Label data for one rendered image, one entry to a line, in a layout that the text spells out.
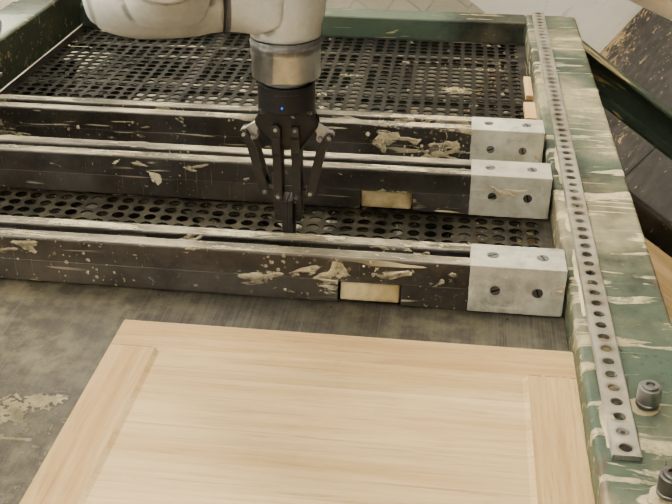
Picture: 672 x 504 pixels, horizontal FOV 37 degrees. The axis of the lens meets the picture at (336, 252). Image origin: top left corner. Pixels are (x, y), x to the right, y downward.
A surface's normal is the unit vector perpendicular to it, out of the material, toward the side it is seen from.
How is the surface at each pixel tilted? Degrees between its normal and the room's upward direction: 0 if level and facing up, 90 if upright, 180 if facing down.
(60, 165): 90
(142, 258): 90
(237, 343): 55
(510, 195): 90
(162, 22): 124
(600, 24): 90
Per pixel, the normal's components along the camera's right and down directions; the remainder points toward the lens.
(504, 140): -0.12, 0.48
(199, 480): 0.00, -0.88
